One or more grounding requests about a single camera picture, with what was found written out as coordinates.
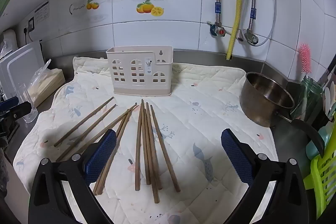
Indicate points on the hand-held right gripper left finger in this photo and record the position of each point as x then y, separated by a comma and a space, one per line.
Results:
101, 158

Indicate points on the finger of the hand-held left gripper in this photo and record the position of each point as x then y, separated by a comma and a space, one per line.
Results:
9, 103
18, 109

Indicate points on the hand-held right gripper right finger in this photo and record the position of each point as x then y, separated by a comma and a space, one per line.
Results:
236, 158

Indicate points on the pile of wooden chopsticks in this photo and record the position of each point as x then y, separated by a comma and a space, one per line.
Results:
143, 140

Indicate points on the beige plastic utensil holder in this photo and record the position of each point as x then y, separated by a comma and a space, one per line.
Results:
139, 66

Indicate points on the person's left forearm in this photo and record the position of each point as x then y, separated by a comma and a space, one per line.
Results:
2, 169

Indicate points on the clear drinking glass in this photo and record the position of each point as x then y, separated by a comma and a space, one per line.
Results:
30, 113

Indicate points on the white cutting board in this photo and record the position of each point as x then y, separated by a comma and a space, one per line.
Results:
23, 66

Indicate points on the cream quilted printed mat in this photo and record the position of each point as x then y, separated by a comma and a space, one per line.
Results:
199, 108

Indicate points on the teal plastic utensil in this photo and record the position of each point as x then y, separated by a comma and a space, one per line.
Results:
312, 151

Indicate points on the green plastic basket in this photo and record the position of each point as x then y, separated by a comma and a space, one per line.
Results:
319, 182

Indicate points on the green glass jar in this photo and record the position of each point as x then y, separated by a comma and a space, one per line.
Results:
311, 98

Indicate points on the white plastic spoon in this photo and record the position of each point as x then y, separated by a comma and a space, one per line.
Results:
328, 99

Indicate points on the pink bottle brush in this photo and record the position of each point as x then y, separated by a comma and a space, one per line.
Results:
305, 58

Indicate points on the metal water valve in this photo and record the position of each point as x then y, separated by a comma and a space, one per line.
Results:
249, 37

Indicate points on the clear plastic tube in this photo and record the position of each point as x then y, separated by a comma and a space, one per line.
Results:
274, 11

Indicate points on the wall power socket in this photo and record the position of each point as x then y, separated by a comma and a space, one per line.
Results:
31, 24

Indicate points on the white wall label sticker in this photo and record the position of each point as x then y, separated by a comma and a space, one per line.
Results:
42, 12

